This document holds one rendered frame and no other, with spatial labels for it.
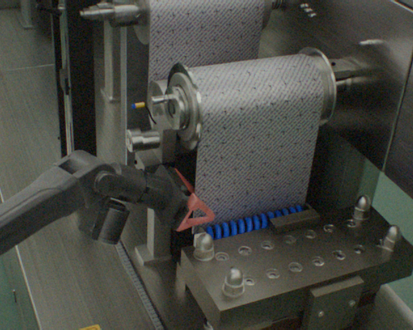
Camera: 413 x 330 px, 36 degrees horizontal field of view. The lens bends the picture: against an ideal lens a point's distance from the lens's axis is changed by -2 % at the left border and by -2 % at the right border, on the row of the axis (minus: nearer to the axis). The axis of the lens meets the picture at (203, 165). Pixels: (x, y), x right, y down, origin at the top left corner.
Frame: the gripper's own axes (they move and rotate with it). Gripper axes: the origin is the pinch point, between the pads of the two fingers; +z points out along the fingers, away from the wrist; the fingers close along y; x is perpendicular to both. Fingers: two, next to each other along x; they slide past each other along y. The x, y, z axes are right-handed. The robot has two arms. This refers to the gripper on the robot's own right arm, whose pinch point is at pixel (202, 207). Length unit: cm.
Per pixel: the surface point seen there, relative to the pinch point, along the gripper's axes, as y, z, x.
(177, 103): -3.6, -13.6, 14.8
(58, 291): -6.1, -13.5, -28.3
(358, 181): -13, 48, 11
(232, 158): 0.4, -0.8, 10.6
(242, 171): 0.4, 2.8, 8.9
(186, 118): -2.2, -11.5, 13.4
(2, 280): -110, 30, -107
